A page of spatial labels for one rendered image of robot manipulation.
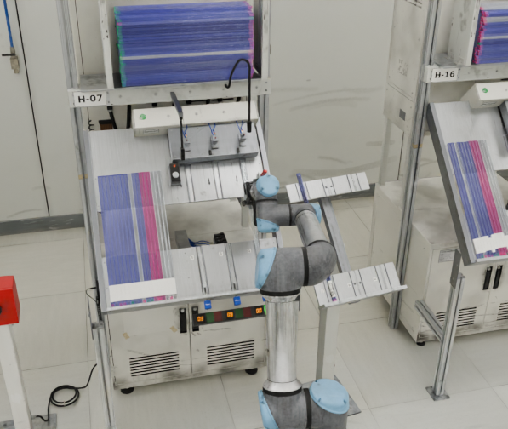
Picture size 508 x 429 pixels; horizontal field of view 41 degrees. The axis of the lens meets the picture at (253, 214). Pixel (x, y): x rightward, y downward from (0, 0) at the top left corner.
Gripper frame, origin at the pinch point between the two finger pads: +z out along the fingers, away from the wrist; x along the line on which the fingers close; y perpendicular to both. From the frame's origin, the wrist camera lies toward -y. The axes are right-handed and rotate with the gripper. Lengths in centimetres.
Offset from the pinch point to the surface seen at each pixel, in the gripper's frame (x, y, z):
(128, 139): 43, 32, 7
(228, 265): 12.1, -22.0, -3.6
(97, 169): 56, 20, 5
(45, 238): 94, 16, 186
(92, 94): 55, 47, -4
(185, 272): 28.3, -22.9, -3.5
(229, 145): 5.4, 24.1, -0.4
